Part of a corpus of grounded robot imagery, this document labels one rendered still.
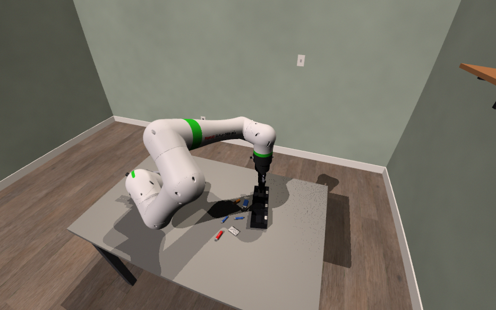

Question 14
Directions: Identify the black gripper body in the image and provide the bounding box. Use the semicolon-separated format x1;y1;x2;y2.
255;164;270;179

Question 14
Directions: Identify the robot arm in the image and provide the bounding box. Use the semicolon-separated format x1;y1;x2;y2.
125;117;276;230

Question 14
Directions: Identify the white domino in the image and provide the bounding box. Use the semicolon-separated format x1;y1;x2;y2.
229;226;240;236

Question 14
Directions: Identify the black rack of bins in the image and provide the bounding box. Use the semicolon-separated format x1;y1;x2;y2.
250;186;269;229

